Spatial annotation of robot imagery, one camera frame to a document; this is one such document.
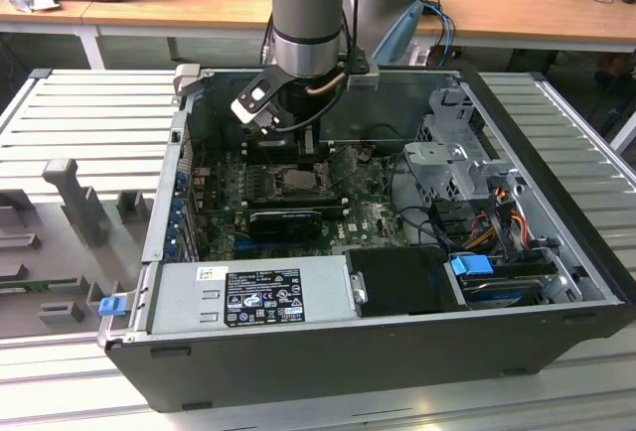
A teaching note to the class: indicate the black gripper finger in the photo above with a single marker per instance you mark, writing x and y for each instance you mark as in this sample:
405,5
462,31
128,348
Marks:
308,145

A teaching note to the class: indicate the silver square CPU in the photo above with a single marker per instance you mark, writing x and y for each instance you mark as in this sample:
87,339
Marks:
300,180

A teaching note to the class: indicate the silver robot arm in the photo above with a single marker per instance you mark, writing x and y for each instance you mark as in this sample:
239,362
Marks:
305,4

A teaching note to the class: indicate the CPU socket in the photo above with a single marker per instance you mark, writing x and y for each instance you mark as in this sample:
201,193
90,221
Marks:
278,184

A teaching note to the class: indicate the blue expansion slot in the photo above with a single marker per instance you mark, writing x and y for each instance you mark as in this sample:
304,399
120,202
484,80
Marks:
243,248

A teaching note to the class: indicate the round coin battery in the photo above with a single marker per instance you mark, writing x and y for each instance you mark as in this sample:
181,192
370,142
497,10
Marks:
364,155

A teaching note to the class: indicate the green motherboard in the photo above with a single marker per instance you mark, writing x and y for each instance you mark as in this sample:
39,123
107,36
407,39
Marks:
363,192

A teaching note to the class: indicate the black graphics card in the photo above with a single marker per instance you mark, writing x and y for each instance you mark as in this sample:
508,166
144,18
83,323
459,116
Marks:
285,226

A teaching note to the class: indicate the pale blue teach pendant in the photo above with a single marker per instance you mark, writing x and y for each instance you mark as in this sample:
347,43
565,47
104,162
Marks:
397,39

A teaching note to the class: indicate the metal drive cage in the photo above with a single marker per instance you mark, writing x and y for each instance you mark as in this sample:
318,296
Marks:
437,158

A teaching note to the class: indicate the grey power supply unit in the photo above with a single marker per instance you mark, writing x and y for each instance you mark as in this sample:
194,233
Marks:
189,302

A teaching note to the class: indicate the blue disk carrier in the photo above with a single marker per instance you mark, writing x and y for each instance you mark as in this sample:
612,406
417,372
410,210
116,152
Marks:
469,268

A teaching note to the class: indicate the black open PC case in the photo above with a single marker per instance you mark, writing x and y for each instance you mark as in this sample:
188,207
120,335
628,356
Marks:
348,366

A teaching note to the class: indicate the hard disk drive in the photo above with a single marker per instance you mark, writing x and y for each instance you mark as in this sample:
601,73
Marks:
497,292

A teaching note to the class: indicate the blue case latch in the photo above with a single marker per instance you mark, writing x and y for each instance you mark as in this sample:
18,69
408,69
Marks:
111,306

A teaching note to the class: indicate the grey parts rack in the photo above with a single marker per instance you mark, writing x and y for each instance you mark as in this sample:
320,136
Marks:
59,252

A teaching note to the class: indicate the green RAM stick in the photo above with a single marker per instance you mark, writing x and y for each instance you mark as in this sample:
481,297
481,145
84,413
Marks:
30,286

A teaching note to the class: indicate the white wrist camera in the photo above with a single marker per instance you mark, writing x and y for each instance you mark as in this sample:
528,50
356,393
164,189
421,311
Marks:
253,100

